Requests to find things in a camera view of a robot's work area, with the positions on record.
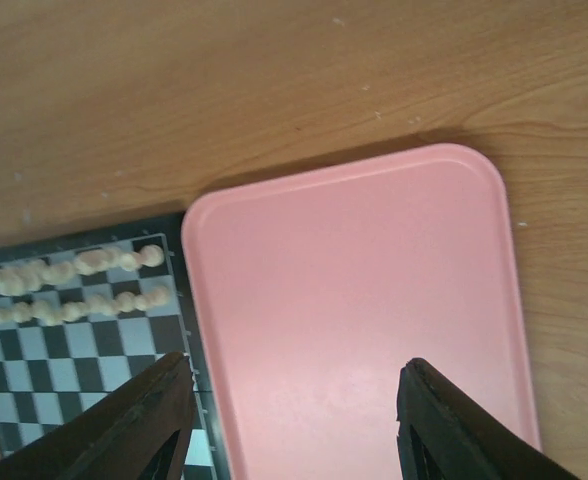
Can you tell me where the white bishop piece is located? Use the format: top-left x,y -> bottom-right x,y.
39,261 -> 77,285

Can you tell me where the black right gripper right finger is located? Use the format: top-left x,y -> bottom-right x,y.
397,358 -> 576,480

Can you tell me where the white pawn piece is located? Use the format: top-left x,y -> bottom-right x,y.
31,300 -> 64,326
96,292 -> 136,315
134,286 -> 171,311
61,300 -> 101,323
0,302 -> 33,325

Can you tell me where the white rook piece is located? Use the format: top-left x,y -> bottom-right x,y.
117,244 -> 165,272

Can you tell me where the black white chess board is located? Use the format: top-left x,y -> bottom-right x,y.
0,213 -> 230,479

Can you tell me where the white king piece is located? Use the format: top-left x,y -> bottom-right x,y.
0,265 -> 42,296

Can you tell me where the white knight piece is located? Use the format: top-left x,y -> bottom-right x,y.
73,247 -> 122,276

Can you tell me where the pink tray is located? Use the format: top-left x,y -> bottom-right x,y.
182,144 -> 541,479

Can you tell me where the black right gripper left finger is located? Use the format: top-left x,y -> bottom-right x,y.
0,352 -> 196,479

